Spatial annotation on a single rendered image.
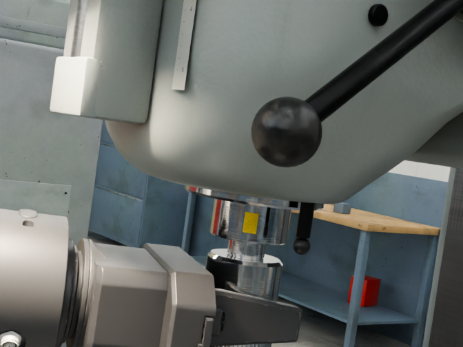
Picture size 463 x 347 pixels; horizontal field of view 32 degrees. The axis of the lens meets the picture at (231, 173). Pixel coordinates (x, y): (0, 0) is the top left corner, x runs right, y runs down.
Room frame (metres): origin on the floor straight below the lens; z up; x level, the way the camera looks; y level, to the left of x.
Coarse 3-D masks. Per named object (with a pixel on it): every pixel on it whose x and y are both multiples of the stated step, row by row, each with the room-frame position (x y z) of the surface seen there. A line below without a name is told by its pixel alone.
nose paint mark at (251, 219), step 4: (248, 212) 0.47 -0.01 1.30; (248, 216) 0.47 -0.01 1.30; (252, 216) 0.47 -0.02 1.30; (256, 216) 0.47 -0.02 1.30; (244, 220) 0.47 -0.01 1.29; (248, 220) 0.47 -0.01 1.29; (252, 220) 0.47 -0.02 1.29; (256, 220) 0.47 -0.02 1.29; (244, 224) 0.47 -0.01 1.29; (248, 224) 0.47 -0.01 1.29; (252, 224) 0.47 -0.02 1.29; (256, 224) 0.47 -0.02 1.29; (244, 228) 0.47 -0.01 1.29; (248, 228) 0.47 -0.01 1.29; (252, 228) 0.47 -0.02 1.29; (256, 228) 0.47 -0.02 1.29; (244, 232) 0.47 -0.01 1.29; (248, 232) 0.47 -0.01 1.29; (252, 232) 0.47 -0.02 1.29
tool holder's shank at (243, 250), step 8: (232, 240) 0.48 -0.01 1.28; (232, 248) 0.48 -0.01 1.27; (240, 248) 0.48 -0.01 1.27; (248, 248) 0.48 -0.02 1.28; (256, 248) 0.48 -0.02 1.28; (264, 248) 0.48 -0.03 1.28; (240, 256) 0.48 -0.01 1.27; (248, 256) 0.48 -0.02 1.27; (256, 256) 0.48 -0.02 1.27; (264, 256) 0.49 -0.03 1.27
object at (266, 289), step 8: (216, 280) 0.47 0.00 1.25; (224, 280) 0.47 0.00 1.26; (232, 280) 0.47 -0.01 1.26; (240, 280) 0.47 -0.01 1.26; (248, 280) 0.47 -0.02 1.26; (256, 280) 0.47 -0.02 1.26; (264, 280) 0.47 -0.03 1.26; (272, 280) 0.47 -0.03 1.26; (280, 280) 0.49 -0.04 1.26; (224, 288) 0.47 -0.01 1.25; (232, 288) 0.47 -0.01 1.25; (240, 288) 0.47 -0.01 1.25; (248, 288) 0.47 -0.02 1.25; (256, 288) 0.47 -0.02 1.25; (264, 288) 0.47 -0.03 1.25; (272, 288) 0.47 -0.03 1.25; (256, 296) 0.47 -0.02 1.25; (264, 296) 0.47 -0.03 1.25; (272, 296) 0.48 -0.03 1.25; (248, 344) 0.47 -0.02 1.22; (256, 344) 0.47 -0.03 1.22; (264, 344) 0.48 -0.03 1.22
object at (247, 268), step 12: (216, 252) 0.49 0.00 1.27; (216, 264) 0.47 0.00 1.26; (228, 264) 0.47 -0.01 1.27; (240, 264) 0.47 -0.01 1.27; (252, 264) 0.47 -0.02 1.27; (264, 264) 0.47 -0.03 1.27; (276, 264) 0.48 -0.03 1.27; (240, 276) 0.47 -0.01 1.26; (252, 276) 0.47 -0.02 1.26; (264, 276) 0.47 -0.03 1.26; (276, 276) 0.48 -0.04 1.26
